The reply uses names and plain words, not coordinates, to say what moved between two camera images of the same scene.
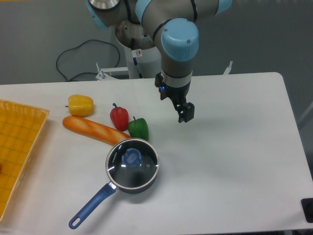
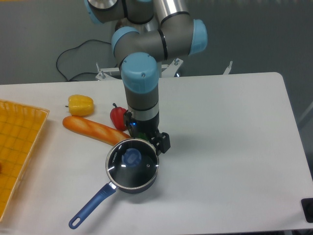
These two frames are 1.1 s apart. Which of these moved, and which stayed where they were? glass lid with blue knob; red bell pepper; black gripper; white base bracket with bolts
Moved: black gripper
Stayed: glass lid with blue knob; red bell pepper; white base bracket with bolts
